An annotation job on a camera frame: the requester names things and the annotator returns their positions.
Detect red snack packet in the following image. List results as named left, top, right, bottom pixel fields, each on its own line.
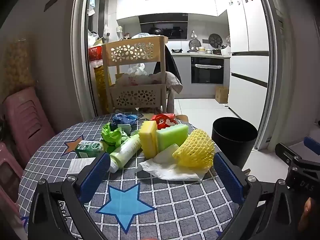
left=151, top=113, right=178, bottom=130

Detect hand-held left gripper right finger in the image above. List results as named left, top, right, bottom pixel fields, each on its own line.
left=214, top=152, right=308, bottom=240

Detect yellowish patterned bag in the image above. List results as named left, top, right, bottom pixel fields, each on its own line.
left=5, top=40, right=33, bottom=93

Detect pink plastic stool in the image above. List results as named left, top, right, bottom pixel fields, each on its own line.
left=0, top=142, right=23, bottom=220
left=2, top=87, right=55, bottom=170

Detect green sponge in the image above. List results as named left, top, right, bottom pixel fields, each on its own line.
left=156, top=124, right=189, bottom=153

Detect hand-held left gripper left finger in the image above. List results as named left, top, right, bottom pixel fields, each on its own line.
left=27, top=152, right=112, bottom=240

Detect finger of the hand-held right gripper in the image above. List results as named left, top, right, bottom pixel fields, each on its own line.
left=303, top=136, right=320, bottom=155
left=275, top=142, right=304, bottom=167

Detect green plastic bag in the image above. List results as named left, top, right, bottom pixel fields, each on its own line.
left=101, top=123, right=129, bottom=154

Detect grey checked star tablecloth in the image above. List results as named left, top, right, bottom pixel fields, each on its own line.
left=16, top=112, right=248, bottom=240

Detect black trash bin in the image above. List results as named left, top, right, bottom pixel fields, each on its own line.
left=211, top=117, right=258, bottom=168

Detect black hanging garment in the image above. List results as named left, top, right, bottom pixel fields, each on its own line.
left=154, top=45, right=180, bottom=80

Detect pale green foil packet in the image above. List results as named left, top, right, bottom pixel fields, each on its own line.
left=117, top=124, right=132, bottom=135

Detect yellow sponge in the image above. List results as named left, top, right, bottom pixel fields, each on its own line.
left=138, top=120, right=158, bottom=159

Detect grey hanging cloth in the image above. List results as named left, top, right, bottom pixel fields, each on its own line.
left=164, top=71, right=183, bottom=113

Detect navy plastic bag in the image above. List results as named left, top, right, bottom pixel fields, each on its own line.
left=112, top=114, right=126, bottom=125

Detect yellow foam fruit net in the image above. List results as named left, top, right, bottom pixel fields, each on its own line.
left=172, top=129, right=215, bottom=168

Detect green milk carton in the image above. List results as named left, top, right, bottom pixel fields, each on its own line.
left=75, top=140, right=103, bottom=158

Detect black built-in oven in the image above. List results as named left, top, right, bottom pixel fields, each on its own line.
left=191, top=56, right=225, bottom=85

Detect white plastic bags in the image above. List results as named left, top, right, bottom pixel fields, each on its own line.
left=116, top=64, right=160, bottom=85

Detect white paper towel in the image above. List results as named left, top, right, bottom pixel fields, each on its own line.
left=138, top=159, right=210, bottom=181

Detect cardboard box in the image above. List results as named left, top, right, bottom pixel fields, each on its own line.
left=215, top=85, right=229, bottom=104

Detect black range hood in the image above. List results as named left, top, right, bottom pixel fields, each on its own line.
left=138, top=14, right=188, bottom=40

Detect yellow package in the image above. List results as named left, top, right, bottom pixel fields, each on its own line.
left=94, top=65, right=112, bottom=113

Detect round metal steamer rack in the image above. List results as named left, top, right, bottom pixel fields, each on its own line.
left=209, top=33, right=222, bottom=48

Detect person's right hand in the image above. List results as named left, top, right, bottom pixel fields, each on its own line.
left=299, top=197, right=314, bottom=232

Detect silver sliding door frame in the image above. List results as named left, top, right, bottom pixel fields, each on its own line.
left=71, top=0, right=98, bottom=120

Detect white printed paper box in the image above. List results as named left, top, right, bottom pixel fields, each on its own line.
left=68, top=157, right=97, bottom=175

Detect white upper cabinets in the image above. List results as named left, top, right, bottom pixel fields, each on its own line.
left=116, top=0, right=218, bottom=20

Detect red plastic basket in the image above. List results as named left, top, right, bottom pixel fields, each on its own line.
left=88, top=45, right=103, bottom=62

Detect white refrigerator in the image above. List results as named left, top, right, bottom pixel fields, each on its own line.
left=226, top=0, right=270, bottom=120

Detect beige flower-cutout storage rack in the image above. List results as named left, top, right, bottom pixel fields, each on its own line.
left=101, top=36, right=168, bottom=114

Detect dark wall plate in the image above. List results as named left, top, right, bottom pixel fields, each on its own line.
left=44, top=0, right=59, bottom=12

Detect white and green tube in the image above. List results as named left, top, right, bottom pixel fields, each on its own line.
left=109, top=134, right=142, bottom=173

